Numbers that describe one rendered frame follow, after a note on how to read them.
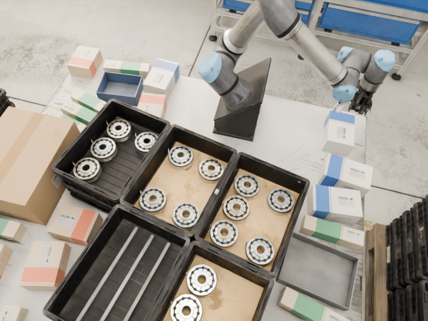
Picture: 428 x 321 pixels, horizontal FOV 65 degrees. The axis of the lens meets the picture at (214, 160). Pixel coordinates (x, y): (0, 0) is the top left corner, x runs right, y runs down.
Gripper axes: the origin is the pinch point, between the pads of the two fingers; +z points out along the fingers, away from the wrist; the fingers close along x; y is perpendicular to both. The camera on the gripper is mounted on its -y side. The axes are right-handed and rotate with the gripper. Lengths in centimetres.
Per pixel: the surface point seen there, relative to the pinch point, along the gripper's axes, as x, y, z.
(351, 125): 4.4, -1.8, 9.3
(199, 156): -59, 38, 5
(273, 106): -33.1, -11.3, 18.3
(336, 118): -2.7, -4.1, 9.3
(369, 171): 13.2, 21.8, 9.2
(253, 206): -33, 54, 5
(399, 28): 49, -141, 45
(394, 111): 66, -99, 89
